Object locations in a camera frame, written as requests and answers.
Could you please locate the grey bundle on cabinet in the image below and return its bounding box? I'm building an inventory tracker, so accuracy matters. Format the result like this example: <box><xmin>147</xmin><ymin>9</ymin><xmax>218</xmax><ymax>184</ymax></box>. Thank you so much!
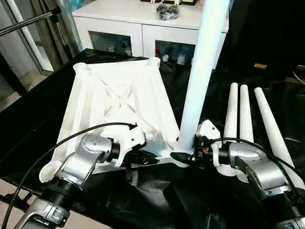
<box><xmin>156</xmin><ymin>3</ymin><xmax>181</xmax><ymax>21</ymax></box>

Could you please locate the white plastic table leg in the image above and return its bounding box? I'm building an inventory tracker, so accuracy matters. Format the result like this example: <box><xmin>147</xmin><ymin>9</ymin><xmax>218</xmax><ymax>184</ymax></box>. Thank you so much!
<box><xmin>238</xmin><ymin>84</ymin><xmax>256</xmax><ymax>185</ymax></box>
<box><xmin>219</xmin><ymin>82</ymin><xmax>239</xmax><ymax>177</ymax></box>
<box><xmin>177</xmin><ymin>0</ymin><xmax>232</xmax><ymax>156</ymax></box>
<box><xmin>253</xmin><ymin>87</ymin><xmax>305</xmax><ymax>189</ymax></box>

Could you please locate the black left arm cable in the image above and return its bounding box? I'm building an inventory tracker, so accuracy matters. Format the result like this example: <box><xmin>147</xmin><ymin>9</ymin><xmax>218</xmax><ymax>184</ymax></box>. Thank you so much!
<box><xmin>0</xmin><ymin>122</ymin><xmax>139</xmax><ymax>229</ymax></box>

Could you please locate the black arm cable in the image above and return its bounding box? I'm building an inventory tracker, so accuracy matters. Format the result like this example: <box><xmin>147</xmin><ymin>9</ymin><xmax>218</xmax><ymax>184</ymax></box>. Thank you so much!
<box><xmin>204</xmin><ymin>137</ymin><xmax>305</xmax><ymax>202</ymax></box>
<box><xmin>0</xmin><ymin>122</ymin><xmax>139</xmax><ymax>229</ymax></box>

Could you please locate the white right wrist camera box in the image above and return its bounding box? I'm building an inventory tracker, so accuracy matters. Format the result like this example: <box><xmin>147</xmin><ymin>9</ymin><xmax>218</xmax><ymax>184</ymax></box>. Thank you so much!
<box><xmin>196</xmin><ymin>119</ymin><xmax>223</xmax><ymax>168</ymax></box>

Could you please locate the black plastic mat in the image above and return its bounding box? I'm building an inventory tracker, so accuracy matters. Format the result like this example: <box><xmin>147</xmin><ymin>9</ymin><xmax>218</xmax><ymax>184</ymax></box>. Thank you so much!
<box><xmin>0</xmin><ymin>48</ymin><xmax>305</xmax><ymax>229</ymax></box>

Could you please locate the white cabinet with glass doors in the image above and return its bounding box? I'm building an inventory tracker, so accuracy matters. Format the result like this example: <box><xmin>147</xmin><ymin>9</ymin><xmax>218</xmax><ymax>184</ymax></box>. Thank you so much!
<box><xmin>71</xmin><ymin>0</ymin><xmax>230</xmax><ymax>68</ymax></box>

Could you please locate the grey curtain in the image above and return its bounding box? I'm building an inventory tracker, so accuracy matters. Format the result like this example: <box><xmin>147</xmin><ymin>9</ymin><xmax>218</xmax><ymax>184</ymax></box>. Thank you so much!
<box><xmin>29</xmin><ymin>0</ymin><xmax>82</xmax><ymax>59</ymax></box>

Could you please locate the white plastic table top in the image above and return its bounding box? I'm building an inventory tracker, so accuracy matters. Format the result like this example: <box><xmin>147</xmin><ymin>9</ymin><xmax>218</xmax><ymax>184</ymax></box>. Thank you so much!
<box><xmin>39</xmin><ymin>57</ymin><xmax>192</xmax><ymax>184</ymax></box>

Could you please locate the black tripod stand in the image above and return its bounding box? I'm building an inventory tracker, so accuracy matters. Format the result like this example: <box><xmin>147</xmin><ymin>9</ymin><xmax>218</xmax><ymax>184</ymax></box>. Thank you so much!
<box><xmin>0</xmin><ymin>190</ymin><xmax>35</xmax><ymax>211</ymax></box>

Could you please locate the grey metal pole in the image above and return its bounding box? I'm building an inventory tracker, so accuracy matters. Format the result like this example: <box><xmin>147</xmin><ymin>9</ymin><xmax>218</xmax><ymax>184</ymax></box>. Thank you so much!
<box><xmin>0</xmin><ymin>6</ymin><xmax>62</xmax><ymax>37</ymax></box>

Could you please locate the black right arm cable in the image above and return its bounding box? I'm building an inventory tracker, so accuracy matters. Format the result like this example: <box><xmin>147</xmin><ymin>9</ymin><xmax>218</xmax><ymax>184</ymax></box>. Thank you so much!
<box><xmin>204</xmin><ymin>137</ymin><xmax>305</xmax><ymax>202</ymax></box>

